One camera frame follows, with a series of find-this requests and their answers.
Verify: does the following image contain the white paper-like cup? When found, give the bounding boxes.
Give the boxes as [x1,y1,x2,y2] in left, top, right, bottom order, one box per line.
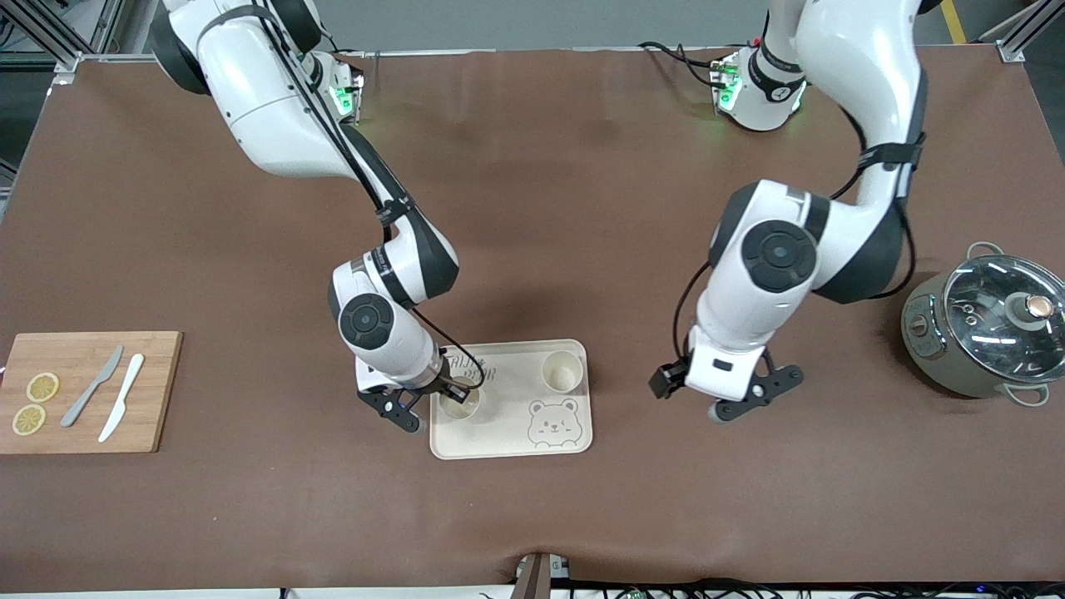
[438,374,483,420]
[542,351,582,394]

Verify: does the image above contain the beige bear print tray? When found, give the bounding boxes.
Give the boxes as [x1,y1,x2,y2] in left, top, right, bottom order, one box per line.
[429,339,594,461]

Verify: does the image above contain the brown table mat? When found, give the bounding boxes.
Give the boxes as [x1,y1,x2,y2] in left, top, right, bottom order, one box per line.
[0,46,1065,593]

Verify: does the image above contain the brown grey table edge clamp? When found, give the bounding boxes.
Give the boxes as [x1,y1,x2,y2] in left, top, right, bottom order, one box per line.
[512,551,573,599]

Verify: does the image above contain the grey-green electric pot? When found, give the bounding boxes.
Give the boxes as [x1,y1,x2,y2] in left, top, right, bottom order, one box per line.
[901,241,1065,408]

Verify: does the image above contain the bamboo cutting board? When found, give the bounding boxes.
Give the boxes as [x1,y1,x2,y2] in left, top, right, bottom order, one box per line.
[0,331,184,455]

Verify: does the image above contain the white plastic knife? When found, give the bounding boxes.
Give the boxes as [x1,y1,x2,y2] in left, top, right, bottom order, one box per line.
[98,354,146,443]

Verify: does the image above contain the grey plastic knife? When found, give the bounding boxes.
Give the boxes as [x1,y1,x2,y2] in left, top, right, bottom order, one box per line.
[60,345,124,428]

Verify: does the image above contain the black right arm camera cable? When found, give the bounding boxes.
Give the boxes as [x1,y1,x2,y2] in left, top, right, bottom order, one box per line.
[250,0,488,396]

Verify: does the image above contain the black left base cables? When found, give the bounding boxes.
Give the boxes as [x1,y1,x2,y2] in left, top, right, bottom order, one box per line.
[638,40,750,88]

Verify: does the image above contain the aluminium frame profile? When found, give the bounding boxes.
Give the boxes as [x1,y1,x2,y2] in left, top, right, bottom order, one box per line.
[0,0,159,80]
[982,0,1065,63]

